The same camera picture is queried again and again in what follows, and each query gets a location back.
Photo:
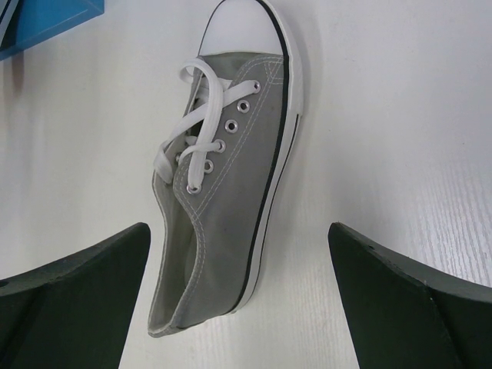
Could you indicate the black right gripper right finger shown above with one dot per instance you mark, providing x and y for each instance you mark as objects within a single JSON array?
[{"x": 404, "y": 314}]

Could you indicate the blue and yellow shoe shelf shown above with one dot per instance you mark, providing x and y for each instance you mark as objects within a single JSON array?
[{"x": 27, "y": 23}]

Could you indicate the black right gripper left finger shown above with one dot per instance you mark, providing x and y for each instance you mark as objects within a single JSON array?
[{"x": 75, "y": 312}]

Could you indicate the grey canvas sneaker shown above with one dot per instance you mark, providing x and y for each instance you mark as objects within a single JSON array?
[{"x": 216, "y": 175}]

